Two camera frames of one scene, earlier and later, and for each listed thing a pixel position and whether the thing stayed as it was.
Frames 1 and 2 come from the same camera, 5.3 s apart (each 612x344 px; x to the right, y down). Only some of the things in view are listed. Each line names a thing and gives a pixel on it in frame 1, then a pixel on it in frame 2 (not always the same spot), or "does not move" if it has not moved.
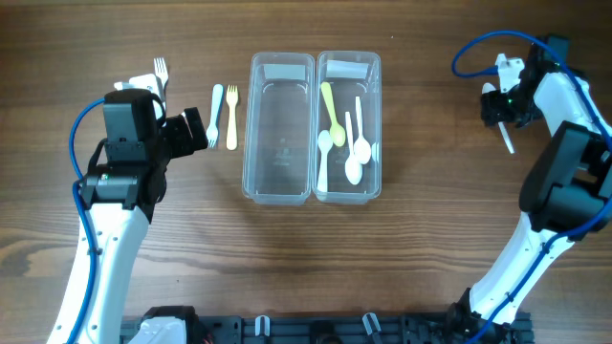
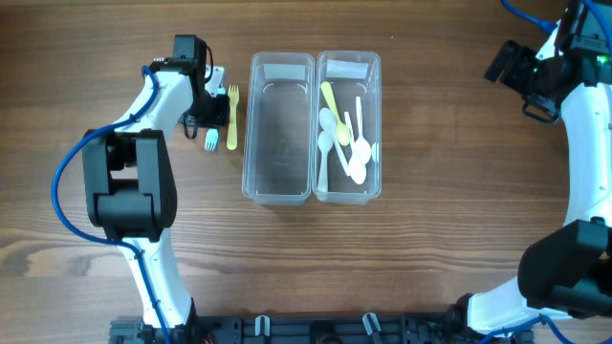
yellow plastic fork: [231, 95] does not move
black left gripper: [184, 144] to [221, 115]
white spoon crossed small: [361, 147] does not move
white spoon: [324, 141] does not move
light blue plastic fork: [212, 133] does not move
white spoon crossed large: [353, 166] does not move
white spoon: [488, 88] to [328, 120]
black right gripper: [491, 110] to [521, 58]
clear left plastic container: [279, 128] does not move
